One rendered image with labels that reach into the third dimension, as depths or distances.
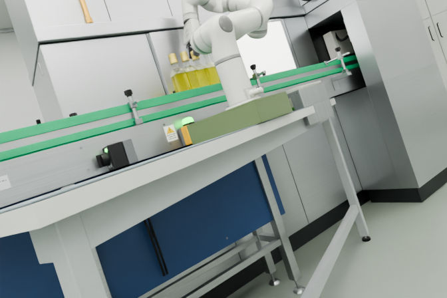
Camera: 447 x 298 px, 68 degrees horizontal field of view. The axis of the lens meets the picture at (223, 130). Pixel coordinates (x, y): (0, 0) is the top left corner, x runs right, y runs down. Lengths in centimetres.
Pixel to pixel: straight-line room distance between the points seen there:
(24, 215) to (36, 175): 65
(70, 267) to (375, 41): 199
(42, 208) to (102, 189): 9
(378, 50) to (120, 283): 180
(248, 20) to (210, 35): 17
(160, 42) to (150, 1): 23
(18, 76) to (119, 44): 307
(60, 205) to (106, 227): 11
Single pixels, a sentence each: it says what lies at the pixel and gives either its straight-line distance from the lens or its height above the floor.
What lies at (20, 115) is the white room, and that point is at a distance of 451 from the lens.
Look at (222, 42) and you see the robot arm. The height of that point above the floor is 103.
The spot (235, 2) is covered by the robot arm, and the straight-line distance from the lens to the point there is 152.
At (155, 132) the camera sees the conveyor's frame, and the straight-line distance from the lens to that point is 124.
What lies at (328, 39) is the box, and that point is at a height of 114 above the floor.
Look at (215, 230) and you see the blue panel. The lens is 135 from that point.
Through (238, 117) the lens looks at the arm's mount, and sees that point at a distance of 98.
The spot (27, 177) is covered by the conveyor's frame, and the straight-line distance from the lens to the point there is 115.
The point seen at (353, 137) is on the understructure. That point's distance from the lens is 234.
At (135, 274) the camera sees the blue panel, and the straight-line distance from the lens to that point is 124.
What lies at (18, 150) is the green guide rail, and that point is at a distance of 117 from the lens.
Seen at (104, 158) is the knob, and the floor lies 80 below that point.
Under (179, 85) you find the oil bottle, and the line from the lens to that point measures 148.
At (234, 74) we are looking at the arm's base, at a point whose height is 92.
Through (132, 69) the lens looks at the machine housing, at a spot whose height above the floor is 117.
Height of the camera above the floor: 75
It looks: 1 degrees up
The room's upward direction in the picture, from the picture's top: 18 degrees counter-clockwise
